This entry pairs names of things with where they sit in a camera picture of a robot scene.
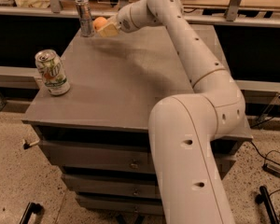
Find grey drawer cabinet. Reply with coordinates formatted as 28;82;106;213
21;21;253;219

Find black power adapter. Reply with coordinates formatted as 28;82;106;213
262;163;280;178

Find black leg floor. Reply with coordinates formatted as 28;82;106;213
255;186;279;224
19;203;45;224

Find white green 7up can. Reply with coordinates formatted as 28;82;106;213
35;49;70;96

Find silver redbull can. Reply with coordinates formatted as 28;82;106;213
75;0;94;37

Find middle grey drawer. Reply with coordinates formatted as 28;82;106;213
62;175;161;199

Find bottom grey drawer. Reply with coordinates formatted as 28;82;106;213
76;195;163;216

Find black leg right floor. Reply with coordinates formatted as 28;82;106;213
255;186;279;224

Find black cable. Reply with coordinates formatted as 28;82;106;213
249;93;280;224

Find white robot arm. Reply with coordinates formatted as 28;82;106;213
94;0;245;224

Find black leg left floor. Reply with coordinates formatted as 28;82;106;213
19;203;45;224

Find top grey drawer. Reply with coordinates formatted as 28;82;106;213
38;139;236;181

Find grey drawer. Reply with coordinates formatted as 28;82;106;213
62;175;161;199
38;139;236;181
76;195;163;216

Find orange fruit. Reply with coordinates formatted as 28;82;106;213
92;17;107;31

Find grey metal rail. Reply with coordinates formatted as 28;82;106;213
0;6;280;28

